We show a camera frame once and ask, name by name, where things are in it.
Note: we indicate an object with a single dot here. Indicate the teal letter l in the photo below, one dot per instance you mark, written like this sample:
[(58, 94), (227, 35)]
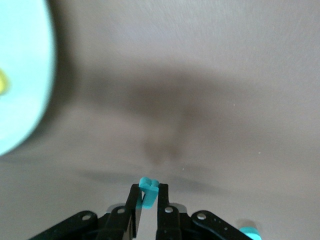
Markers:
[(150, 195)]

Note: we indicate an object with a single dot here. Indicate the brown paper table cover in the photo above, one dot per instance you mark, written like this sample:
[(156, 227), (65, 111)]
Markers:
[(200, 50)]

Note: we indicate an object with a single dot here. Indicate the teal letter c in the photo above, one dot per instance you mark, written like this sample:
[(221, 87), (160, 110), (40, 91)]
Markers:
[(250, 233)]

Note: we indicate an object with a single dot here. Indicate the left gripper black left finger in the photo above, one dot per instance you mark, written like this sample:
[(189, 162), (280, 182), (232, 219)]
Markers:
[(131, 200)]

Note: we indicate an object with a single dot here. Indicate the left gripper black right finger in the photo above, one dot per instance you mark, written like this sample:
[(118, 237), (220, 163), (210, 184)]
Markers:
[(163, 200)]

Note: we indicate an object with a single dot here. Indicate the green plate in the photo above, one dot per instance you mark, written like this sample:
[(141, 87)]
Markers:
[(25, 75)]

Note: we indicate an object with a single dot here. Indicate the yellow letter o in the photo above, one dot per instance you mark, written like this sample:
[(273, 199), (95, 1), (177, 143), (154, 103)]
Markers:
[(3, 83)]

